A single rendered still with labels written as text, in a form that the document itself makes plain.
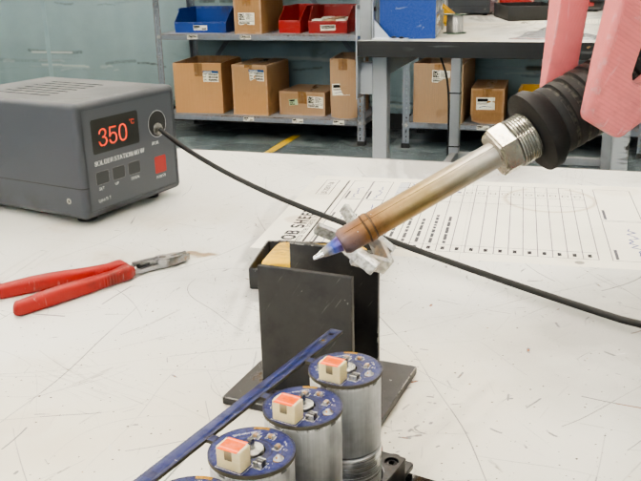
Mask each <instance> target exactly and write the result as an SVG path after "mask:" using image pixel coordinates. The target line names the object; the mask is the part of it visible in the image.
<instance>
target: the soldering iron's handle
mask: <svg viewBox="0 0 641 481"><path fill-rule="evenodd" d="M590 61H591V59H589V60H587V61H585V62H584V63H582V64H580V65H578V66H577V67H575V68H574V69H573V70H570V71H568V72H566V73H564V74H563V75H560V76H558V77H557V78H555V79H553V80H552V81H550V82H549V83H547V84H545V85H544V86H542V88H538V89H537V90H535V91H533V92H529V91H521V92H519V93H517V94H515V95H513V96H511V97H510V98H509V100H508V103H507V109H508V114H509V117H511V116H513V115H515V114H521V115H524V116H525V117H526V118H527V119H528V120H529V121H530V122H531V123H532V125H533V126H534V127H535V129H536V131H537V132H538V134H539V136H540V138H541V140H542V144H543V154H542V156H541V157H538V158H537V159H535V161H536V162H537V163H538V164H539V165H541V166H542V167H544V168H546V169H548V170H553V169H555V168H556V167H558V166H560V165H562V164H563V163H564V162H565V161H566V158H567V156H568V153H570V152H571V151H573V150H575V149H576V148H577V147H580V146H582V145H583V144H585V143H586V142H587V141H590V140H592V139H594V138H595V137H597V136H599V135H601V134H603V133H604V132H603V131H601V130H600V129H598V128H596V127H595V126H593V125H591V124H590V123H588V122H587V121H586V120H584V119H583V118H582V117H581V114H580V112H581V106H582V102H583V97H584V92H585V88H586V84H587V79H588V74H589V66H590ZM640 74H641V49H640V52H639V54H638V57H637V60H636V63H635V66H634V69H633V72H632V80H634V79H635V78H637V77H638V76H639V75H640Z"/></svg>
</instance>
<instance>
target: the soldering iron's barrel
mask: <svg viewBox="0 0 641 481"><path fill-rule="evenodd" d="M482 143H483V146H481V147H480V148H478V149H476V150H474V151H473V152H471V153H469V154H467V155H466V156H464V157H461V158H460V159H458V160H456V161H454V162H453V163H451V164H449V165H447V166H446V167H444V168H443V169H442V170H440V171H438V172H436V173H435V174H433V175H431V176H429V177H428V178H425V179H423V180H422V181H420V182H418V183H416V184H415V185H413V186H411V187H409V188H408V189H406V190H404V191H402V192H401V193H399V194H398V195H396V196H395V197H393V198H391V199H389V200H387V201H385V202H384V203H382V204H380V205H378V206H377V207H375V208H373V209H371V210H370V211H368V212H366V213H362V214H360V215H359V216H358V217H357V218H356V219H354V220H351V221H350V222H348V223H346V224H345V225H344V226H342V227H340V228H339V229H337V231H336V233H335V236H336V237H337V238H338V240H339V241H340V243H341V245H342V247H343V249H344V252H345V253H353V252H354V251H356V250H358V249H360V248H361V247H363V246H365V245H367V244H368V243H369V242H371V241H375V240H377V239H378V238H379V237H380V236H382V235H384V234H385V233H387V232H389V231H390V230H392V229H394V228H396V227H397V226H399V225H401V224H403V223H404V222H406V221H408V220H410V219H412V218H414V217H415V216H417V215H419V214H421V213H422V212H423V211H425V210H427V209H428V208H430V207H432V206H434V205H435V204H437V203H439V202H440V201H442V200H444V199H446V198H448V197H450V196H452V195H453V194H455V193H457V192H458V191H460V190H462V189H464V188H465V187H466V186H468V185H470V184H471V183H473V182H475V181H477V180H478V179H480V178H482V177H484V176H486V175H488V174H489V173H491V172H493V171H495V170H496V169H498V170H499V172H500V173H501V174H502V175H505V176H507V175H508V174H510V173H512V172H513V171H515V170H517V169H519V168H520V167H521V166H525V165H527V164H529V163H531V162H532V161H533V160H535V159H537V158H538V157H541V156H542V154H543V144H542V140H541V138H540V136H539V134H538V132H537V131H536V129H535V127H534V126H533V125H532V123H531V122H530V121H529V120H528V119H527V118H526V117H525V116H524V115H521V114H515V115H513V116H511V117H509V118H508V119H506V120H504V121H502V122H500V123H499V124H497V125H496V126H494V127H492V128H490V129H489V130H487V131H486V132H485V134H484V135H483V136H482Z"/></svg>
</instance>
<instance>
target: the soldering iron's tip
mask: <svg viewBox="0 0 641 481"><path fill-rule="evenodd" d="M343 251H344V249H343V247H342V245H341V243H340V241H339V240H338V238H337V237H335V238H334V239H332V240H331V241H330V242H328V243H327V244H326V245H325V246H324V247H323V248H322V249H321V250H320V251H319V252H318V253H317V254H316V255H315V256H313V257H312V258H313V260H314V261H316V260H319V259H322V258H325V257H328V256H331V255H334V254H337V253H340V252H343Z"/></svg>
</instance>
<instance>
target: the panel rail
mask: <svg viewBox="0 0 641 481"><path fill-rule="evenodd" d="M341 334H342V330H337V329H334V328H330V329H329V330H328V331H327V332H325V333H324V334H323V335H321V336H320V337H319V338H318V339H317V340H316V341H315V342H313V343H312V344H311V345H309V346H308V347H306V348H305V349H304V350H303V351H301V352H300V353H299V354H297V355H296V356H295V357H293V358H292V359H291V360H290V361H288V362H287V363H286V364H284V365H283V366H281V367H280V368H279V369H278V370H276V371H275V372H274V373H272V374H271V375H270V376H268V377H267V378H266V379H265V380H263V381H262V382H261V383H259V384H258V385H257V386H255V387H254V388H253V389H251V390H250V391H249V392H247V393H246V394H245V395H243V396H242V397H241V398H239V399H238V400H237V401H236V402H234V403H233V404H232V405H231V406H229V407H228V408H227V409H225V410H224V411H222V412H221V414H219V415H218V416H217V417H215V418H214V419H213V420H212V421H210V422H209V423H208V424H206V425H205V426H204V427H202V428H201V429H200V430H198V431H197V432H196V433H194V434H193V435H192V436H190V437H189V438H188V439H187V440H185V441H184V442H183V443H181V444H180V445H179V446H177V447H176V448H175V449H174V450H172V451H171V452H169V453H168V454H167V455H165V456H164V457H163V458H162V459H160V460H159V461H158V462H156V463H155V464H154V465H152V466H151V467H150V468H149V469H147V470H146V471H144V472H143V473H142V474H140V475H139V476H138V477H137V478H136V479H135V480H134V481H158V480H160V479H161V478H162V477H164V476H165V475H166V474H167V473H169V472H170V471H171V470H173V469H174V468H175V467H176V466H178V465H179V464H180V463H181V462H183V461H184V460H185V459H186V458H188V457H189V456H190V455H191V454H193V453H194V452H195V451H196V450H198V449H199V448H200V447H202V446H203V445H204V444H205V443H208V444H212V443H213V442H214V441H215V442H216V440H217V438H218V437H219V436H217V434H218V433H219V432H220V431H222V430H223V429H224V428H226V427H227V426H228V425H229V424H231V423H232V422H233V421H234V420H236V419H237V418H238V417H239V416H240V415H241V414H242V413H243V412H245V411H246V410H247V409H248V408H250V407H251V406H252V405H254V404H255V403H256V402H257V401H259V400H261V401H265V400H266V399H267V398H268V397H269V396H270V395H271V394H270V393H269V392H270V391H271V390H273V389H274V388H275V387H277V386H278V385H279V384H280V383H282V382H283V381H284V380H285V379H287V378H288V377H289V376H290V375H292V374H293V373H294V372H295V371H297V370H298V369H299V368H300V367H302V366H303V365H304V364H307V365H310V364H311V363H312V362H313V361H314V360H315V359H314V358H313V357H314V356H316V355H317V354H318V353H319V352H321V351H322V350H323V349H324V348H326V347H327V346H328V345H330V344H331V343H332V342H333V341H335V340H336V339H337V338H338V337H340V335H341ZM314 362H315V361H314ZM219 438H220V437H219Z"/></svg>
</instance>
